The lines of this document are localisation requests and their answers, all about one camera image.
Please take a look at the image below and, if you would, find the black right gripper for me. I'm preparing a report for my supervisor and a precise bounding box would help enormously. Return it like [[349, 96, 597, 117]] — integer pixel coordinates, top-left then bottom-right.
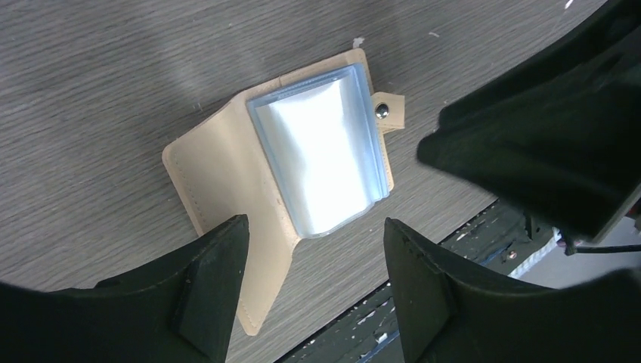
[[416, 1, 640, 240]]

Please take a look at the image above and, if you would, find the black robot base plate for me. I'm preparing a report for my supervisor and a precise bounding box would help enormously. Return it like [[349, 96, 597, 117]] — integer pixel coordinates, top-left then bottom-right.
[[280, 197, 557, 363]]

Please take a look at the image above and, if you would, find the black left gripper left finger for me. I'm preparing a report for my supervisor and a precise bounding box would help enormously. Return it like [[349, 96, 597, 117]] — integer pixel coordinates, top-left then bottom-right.
[[1, 215, 249, 362]]

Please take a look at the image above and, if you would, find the beige leather card holder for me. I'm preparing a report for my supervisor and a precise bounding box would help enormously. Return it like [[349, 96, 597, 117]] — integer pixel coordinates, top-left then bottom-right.
[[162, 48, 405, 336]]

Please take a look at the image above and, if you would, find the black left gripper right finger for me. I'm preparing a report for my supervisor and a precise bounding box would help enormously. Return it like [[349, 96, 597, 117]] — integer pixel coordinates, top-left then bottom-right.
[[383, 219, 640, 362]]

